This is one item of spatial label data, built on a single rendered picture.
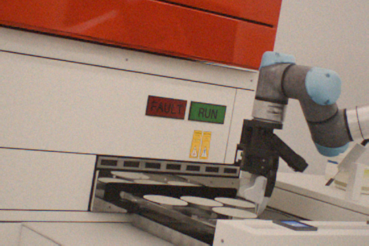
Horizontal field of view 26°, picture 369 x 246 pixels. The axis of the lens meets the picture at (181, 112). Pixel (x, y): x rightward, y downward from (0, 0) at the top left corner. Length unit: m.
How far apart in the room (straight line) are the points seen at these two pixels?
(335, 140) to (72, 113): 0.57
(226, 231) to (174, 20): 0.66
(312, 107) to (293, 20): 2.60
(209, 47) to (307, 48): 2.53
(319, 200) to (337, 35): 2.72
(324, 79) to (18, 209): 0.70
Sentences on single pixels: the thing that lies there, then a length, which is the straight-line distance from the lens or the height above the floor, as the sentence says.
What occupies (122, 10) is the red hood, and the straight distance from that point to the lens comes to 1.74.
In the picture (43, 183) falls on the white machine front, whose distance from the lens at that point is 1.76.
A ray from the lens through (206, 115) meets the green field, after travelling 1.98.
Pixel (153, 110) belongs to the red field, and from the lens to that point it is 1.88.
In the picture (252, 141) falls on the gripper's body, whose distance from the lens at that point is 1.77.
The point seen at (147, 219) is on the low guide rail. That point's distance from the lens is 1.83.
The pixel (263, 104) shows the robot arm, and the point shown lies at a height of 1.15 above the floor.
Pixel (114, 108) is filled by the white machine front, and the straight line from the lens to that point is 1.82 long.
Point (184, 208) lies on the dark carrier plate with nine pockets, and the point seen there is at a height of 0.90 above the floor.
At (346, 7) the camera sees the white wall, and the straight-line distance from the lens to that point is 4.62.
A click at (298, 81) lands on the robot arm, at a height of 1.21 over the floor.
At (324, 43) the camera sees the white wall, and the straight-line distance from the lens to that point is 4.50.
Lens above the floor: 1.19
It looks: 3 degrees down
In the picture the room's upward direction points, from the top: 10 degrees clockwise
